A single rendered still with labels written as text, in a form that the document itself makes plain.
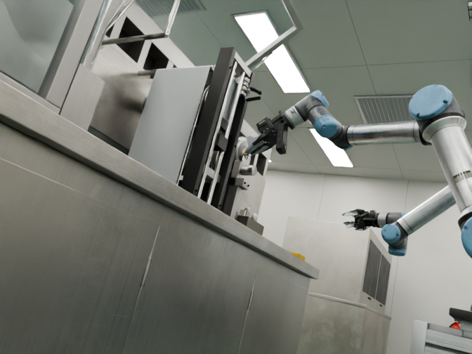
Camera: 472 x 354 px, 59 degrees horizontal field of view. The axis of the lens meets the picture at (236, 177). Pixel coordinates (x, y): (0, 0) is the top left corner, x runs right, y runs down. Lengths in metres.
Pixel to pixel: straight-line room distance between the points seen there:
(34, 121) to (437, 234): 5.67
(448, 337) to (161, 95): 1.14
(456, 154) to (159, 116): 0.92
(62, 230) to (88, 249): 0.06
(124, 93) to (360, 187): 5.06
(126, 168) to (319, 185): 5.83
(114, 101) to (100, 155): 0.89
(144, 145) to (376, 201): 5.03
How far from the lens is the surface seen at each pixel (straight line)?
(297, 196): 6.53
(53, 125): 0.64
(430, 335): 1.23
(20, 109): 0.61
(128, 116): 1.62
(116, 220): 0.77
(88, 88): 1.15
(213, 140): 1.25
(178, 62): 1.87
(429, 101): 1.30
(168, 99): 1.49
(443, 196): 1.85
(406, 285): 5.92
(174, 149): 1.37
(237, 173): 1.56
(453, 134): 1.27
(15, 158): 0.64
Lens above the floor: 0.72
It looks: 16 degrees up
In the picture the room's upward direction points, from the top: 14 degrees clockwise
